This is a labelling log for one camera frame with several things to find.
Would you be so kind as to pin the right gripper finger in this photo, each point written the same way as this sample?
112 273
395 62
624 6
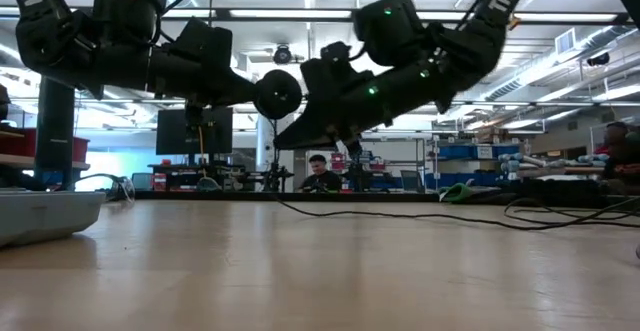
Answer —
320 136

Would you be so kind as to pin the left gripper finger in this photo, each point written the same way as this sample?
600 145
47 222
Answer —
240 93

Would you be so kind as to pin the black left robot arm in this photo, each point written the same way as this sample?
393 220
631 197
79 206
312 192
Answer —
50 46

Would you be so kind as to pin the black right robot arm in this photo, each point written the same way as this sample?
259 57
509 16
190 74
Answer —
475 46

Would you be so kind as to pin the white building column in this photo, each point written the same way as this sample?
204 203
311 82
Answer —
264 141

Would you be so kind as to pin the black computer monitor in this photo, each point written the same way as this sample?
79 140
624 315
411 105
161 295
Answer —
170 131

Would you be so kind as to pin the distant black robot rig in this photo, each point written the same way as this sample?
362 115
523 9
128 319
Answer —
274 176

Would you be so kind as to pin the clear safety glasses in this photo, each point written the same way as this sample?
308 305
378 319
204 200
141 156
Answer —
122 188

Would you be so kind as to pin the red storage bin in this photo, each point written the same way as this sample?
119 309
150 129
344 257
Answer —
81 150
20 143

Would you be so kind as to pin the green circuit board device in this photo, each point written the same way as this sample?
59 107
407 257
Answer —
457 193

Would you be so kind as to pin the black pillar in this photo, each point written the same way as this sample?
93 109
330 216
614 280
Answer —
55 136

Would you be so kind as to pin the wooden shelf board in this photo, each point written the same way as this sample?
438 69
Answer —
15 160

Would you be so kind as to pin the grey plastic tool case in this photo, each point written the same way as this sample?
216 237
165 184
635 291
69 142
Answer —
45 216

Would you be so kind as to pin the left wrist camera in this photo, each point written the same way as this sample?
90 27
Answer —
205 36

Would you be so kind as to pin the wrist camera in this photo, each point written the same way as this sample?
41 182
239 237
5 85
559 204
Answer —
205 36
335 51

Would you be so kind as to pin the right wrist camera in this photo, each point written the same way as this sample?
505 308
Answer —
335 51

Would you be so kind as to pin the black overhead camera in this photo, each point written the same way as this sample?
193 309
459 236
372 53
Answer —
282 55

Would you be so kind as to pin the black aluminium table frame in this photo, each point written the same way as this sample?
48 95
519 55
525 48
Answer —
250 196

